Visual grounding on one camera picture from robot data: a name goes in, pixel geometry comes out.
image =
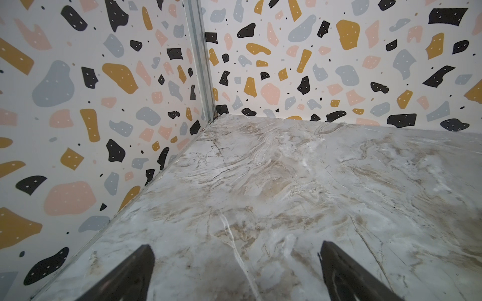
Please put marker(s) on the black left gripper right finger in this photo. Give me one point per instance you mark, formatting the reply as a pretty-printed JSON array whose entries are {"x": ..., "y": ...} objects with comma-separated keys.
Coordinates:
[{"x": 346, "y": 279}]

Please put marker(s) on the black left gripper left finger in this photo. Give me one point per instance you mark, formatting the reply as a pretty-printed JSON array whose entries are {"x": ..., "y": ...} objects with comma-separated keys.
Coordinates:
[{"x": 128, "y": 281}]

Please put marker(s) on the left corner metal post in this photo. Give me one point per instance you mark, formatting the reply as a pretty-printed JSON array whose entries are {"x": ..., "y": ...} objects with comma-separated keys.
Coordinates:
[{"x": 193, "y": 12}]

